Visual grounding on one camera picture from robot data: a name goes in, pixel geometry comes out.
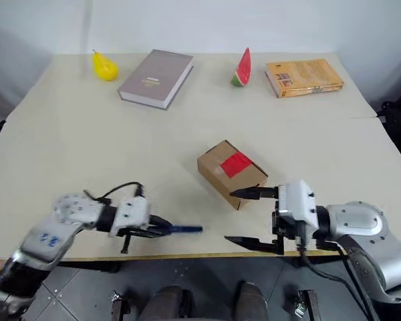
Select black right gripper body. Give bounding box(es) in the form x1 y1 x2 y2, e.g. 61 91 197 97
271 199 307 257

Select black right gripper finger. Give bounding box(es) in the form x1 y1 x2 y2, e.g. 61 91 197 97
229 186 280 201
224 235 278 256

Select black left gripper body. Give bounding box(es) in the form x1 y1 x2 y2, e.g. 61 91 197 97
120 215 161 254

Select brown cardboard box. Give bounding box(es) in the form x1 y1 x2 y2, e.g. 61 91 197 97
196 140 269 212

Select red tape patch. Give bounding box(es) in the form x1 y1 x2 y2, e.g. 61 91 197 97
219 151 252 179

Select dark rounded shape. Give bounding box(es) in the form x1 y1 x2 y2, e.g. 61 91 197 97
146 285 188 321
235 280 269 321

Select metal floor clamp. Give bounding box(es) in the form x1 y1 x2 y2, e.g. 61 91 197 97
110 290 132 321
292 289 321 321

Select watermelon slice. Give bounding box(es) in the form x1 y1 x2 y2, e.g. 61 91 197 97
231 47 253 88

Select orange paperback book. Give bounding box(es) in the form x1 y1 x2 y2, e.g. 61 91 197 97
265 58 346 99

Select grey hardcover book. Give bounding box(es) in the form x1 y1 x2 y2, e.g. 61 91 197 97
116 49 194 111

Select black equipment beside table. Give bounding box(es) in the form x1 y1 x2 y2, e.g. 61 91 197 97
376 99 401 158

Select yellow pear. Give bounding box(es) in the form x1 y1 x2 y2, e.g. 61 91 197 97
92 49 120 82

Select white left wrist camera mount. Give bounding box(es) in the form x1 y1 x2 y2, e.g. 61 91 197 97
108 196 152 238

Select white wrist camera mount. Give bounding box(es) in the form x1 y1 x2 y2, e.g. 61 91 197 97
108 196 152 238
276 180 319 242

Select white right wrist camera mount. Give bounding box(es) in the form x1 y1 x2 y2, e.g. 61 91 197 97
276 180 319 242

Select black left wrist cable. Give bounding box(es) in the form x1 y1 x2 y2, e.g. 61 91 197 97
83 181 145 205

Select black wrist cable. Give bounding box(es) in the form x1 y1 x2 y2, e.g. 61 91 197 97
297 223 382 321
83 181 145 205

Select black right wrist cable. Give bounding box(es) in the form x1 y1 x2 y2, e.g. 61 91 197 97
297 223 382 321

